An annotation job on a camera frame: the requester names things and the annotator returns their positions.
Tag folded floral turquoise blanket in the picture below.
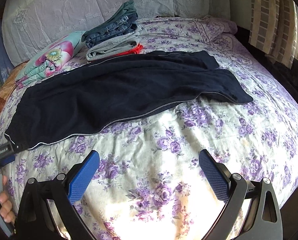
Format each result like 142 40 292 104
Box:
15 31 84 87

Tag blue patterned cloth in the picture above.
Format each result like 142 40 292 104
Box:
0 19 15 83

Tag navy blue pants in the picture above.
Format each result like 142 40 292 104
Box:
5 51 252 151

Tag beige checked curtain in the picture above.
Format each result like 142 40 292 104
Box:
249 0 298 68

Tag purple floral bed sheet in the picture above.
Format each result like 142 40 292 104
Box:
1 18 298 239

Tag orange brown quilt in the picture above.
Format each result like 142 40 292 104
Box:
0 61 28 114

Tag folded grey pants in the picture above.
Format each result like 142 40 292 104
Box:
86 25 147 61

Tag person's left hand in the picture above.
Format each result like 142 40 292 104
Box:
0 175 16 224

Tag folded red blue garment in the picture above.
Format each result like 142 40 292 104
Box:
115 43 144 56

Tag folded blue jeans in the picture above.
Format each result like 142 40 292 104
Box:
81 12 138 48

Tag folded dark green pants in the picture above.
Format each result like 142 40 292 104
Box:
107 0 137 24

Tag purple floral pillow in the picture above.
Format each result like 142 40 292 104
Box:
192 15 238 43

